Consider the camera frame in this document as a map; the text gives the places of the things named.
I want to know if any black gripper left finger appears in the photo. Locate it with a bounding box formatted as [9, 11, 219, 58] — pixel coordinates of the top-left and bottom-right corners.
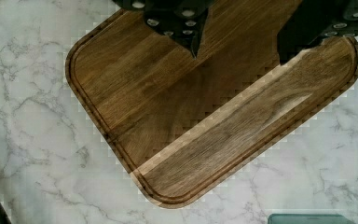
[113, 0, 214, 59]

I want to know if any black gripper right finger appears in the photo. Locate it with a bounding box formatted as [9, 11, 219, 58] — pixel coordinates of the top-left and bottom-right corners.
[277, 0, 358, 65]

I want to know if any teal container with wooden lid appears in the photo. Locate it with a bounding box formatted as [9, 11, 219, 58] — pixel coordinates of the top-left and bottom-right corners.
[268, 214, 355, 224]

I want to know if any wooden cutting board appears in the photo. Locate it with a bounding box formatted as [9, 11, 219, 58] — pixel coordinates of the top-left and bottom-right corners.
[65, 0, 358, 208]

